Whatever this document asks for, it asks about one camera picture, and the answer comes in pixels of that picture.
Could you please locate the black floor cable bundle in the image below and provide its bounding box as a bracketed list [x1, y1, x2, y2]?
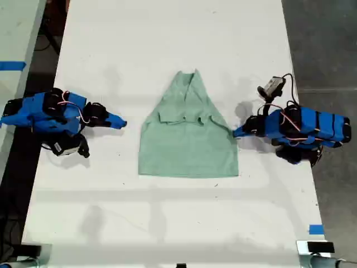
[0, 214, 27, 253]

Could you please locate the black camera stalk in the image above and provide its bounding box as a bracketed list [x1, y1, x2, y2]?
[260, 96, 276, 117]

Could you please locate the pale green t-shirt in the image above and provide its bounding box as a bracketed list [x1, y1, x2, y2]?
[137, 68, 240, 178]

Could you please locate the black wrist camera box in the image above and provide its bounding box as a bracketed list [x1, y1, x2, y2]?
[51, 135, 91, 159]

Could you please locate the small black box on plate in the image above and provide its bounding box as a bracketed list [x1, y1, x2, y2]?
[296, 240, 335, 256]
[13, 243, 53, 262]

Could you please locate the pale side table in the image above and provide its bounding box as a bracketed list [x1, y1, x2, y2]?
[0, 0, 47, 179]

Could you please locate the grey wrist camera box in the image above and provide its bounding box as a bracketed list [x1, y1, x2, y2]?
[256, 75, 287, 100]

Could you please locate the long blue tape strip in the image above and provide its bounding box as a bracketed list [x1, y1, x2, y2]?
[0, 61, 27, 71]

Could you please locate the black camera cable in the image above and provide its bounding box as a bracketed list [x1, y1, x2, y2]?
[41, 141, 58, 154]
[280, 73, 298, 106]

